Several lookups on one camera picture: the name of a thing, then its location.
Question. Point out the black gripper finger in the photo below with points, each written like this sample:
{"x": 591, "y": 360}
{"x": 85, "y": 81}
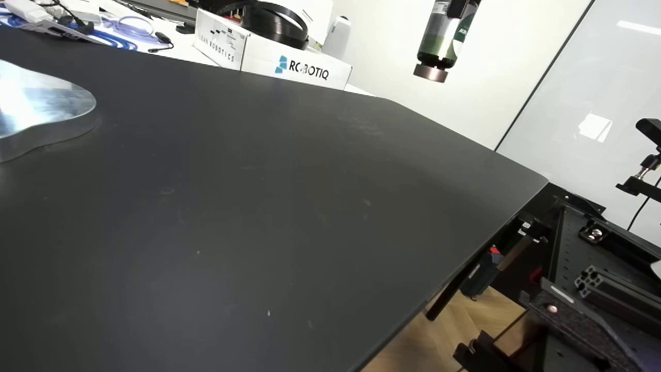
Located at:
{"x": 471, "y": 13}

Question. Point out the white plastic container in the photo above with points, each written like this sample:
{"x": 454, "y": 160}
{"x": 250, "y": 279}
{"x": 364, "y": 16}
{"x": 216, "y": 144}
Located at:
{"x": 337, "y": 36}

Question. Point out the black round case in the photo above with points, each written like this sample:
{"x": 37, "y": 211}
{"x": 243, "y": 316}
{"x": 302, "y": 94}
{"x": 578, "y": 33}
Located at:
{"x": 279, "y": 22}

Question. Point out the white Robotiq cardboard box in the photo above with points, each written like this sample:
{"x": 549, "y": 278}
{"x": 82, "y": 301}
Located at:
{"x": 276, "y": 59}

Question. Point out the blue printed paper sheet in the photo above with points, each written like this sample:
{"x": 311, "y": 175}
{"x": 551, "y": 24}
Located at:
{"x": 117, "y": 33}

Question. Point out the black camera stand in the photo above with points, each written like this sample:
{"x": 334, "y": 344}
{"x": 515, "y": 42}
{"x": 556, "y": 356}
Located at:
{"x": 646, "y": 166}

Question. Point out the black aluminium frame rail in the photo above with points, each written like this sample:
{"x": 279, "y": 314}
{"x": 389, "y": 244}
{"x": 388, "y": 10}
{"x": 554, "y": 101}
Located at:
{"x": 620, "y": 286}

